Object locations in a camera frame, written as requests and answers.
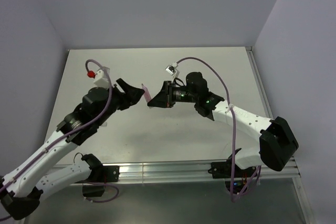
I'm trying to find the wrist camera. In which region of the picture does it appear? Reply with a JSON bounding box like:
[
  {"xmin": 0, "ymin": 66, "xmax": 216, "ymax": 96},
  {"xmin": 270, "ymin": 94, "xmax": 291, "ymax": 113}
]
[
  {"xmin": 165, "ymin": 62, "xmax": 179, "ymax": 77},
  {"xmin": 93, "ymin": 67, "xmax": 110, "ymax": 89}
]

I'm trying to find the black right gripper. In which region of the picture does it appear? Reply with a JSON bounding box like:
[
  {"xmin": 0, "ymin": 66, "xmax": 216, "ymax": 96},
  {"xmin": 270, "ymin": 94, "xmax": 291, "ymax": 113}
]
[{"xmin": 148, "ymin": 81, "xmax": 198, "ymax": 108}]

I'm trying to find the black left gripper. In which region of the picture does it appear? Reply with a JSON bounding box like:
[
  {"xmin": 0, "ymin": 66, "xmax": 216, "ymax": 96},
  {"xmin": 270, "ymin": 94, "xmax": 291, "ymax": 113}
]
[{"xmin": 96, "ymin": 78, "xmax": 144, "ymax": 126}]

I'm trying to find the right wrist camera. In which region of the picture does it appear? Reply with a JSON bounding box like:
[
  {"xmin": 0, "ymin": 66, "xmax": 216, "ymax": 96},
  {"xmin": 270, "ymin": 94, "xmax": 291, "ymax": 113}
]
[{"xmin": 165, "ymin": 62, "xmax": 179, "ymax": 77}]

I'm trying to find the aluminium side rail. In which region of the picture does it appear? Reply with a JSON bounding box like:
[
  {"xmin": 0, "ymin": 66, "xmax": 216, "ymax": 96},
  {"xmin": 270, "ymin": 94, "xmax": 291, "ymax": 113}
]
[{"xmin": 245, "ymin": 47, "xmax": 316, "ymax": 223}]

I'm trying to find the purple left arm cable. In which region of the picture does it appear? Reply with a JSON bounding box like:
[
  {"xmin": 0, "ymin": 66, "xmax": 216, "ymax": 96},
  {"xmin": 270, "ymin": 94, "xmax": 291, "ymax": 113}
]
[{"xmin": 0, "ymin": 59, "xmax": 121, "ymax": 218}]

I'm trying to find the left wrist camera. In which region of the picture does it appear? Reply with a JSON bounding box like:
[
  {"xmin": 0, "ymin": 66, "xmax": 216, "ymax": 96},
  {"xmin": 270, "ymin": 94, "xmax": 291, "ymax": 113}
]
[{"xmin": 93, "ymin": 67, "xmax": 110, "ymax": 89}]

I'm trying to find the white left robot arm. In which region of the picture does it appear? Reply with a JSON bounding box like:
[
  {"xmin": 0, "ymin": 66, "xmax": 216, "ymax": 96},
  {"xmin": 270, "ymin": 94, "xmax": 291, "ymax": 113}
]
[{"xmin": 1, "ymin": 79, "xmax": 145, "ymax": 220}]

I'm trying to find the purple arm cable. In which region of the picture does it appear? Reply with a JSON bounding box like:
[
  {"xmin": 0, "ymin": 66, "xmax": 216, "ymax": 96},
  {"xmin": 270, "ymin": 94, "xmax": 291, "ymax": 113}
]
[
  {"xmin": 0, "ymin": 59, "xmax": 121, "ymax": 218},
  {"xmin": 176, "ymin": 56, "xmax": 263, "ymax": 203}
]

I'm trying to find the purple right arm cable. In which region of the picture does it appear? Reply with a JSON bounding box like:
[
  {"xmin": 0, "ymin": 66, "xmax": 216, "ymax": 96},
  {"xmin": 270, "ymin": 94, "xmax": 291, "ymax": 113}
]
[{"xmin": 176, "ymin": 56, "xmax": 263, "ymax": 203}]

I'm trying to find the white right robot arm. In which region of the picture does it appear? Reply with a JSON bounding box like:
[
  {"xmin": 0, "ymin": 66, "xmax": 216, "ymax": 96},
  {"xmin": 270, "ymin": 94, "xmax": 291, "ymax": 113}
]
[{"xmin": 148, "ymin": 72, "xmax": 299, "ymax": 177}]

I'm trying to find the purple pen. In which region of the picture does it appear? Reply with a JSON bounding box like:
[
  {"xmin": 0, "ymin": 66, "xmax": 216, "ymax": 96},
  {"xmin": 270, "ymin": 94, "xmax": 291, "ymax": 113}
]
[{"xmin": 141, "ymin": 84, "xmax": 152, "ymax": 103}]

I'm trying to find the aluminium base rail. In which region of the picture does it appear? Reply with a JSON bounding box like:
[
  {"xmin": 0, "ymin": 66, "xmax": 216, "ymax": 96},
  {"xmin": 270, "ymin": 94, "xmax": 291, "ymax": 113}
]
[{"xmin": 101, "ymin": 159, "xmax": 300, "ymax": 185}]

